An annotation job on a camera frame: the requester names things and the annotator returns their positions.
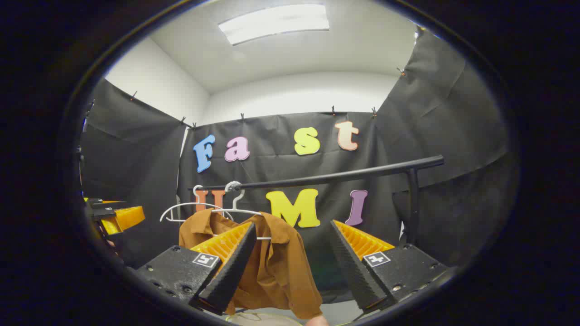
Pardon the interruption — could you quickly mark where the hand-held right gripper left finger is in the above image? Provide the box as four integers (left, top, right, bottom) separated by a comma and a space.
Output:
135, 221, 257, 316

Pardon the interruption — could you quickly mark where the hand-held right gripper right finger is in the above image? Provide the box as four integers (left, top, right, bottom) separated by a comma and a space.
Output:
329, 220, 450, 313

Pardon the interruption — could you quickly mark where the brown button shirt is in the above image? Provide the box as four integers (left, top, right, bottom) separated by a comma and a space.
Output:
179, 209, 323, 320

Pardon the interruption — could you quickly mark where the small white clothes hanger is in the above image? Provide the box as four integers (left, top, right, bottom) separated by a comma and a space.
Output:
159, 184, 234, 223

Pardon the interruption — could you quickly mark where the large white clothes hanger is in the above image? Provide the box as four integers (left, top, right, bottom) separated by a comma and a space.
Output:
211, 181, 272, 240

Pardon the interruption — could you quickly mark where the black clothes rack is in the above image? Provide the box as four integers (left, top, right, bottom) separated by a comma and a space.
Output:
188, 155, 445, 247

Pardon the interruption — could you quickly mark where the black backdrop cloth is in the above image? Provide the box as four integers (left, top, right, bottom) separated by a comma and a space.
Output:
79, 27, 510, 304

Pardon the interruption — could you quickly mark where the ceiling light panel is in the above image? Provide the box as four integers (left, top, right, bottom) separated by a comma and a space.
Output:
218, 4, 330, 46

